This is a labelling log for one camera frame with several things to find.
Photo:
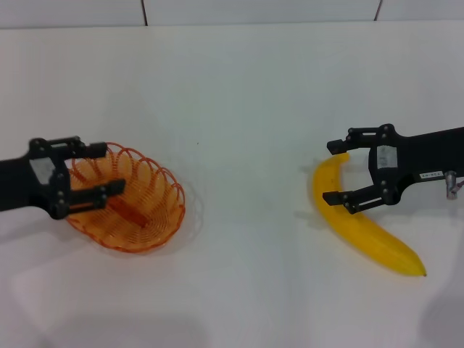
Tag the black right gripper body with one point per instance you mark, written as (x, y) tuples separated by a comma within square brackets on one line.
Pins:
[(417, 156)]

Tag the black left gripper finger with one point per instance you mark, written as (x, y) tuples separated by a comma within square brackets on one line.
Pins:
[(69, 146), (94, 194)]

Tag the yellow banana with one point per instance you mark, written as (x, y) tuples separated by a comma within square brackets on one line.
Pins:
[(366, 232)]

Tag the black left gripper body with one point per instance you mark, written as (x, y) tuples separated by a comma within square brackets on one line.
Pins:
[(21, 185)]

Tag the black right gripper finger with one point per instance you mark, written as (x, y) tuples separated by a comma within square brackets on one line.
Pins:
[(359, 139), (357, 201)]

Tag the orange woven plastic basket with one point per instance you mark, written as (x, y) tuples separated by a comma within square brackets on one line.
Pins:
[(145, 210)]

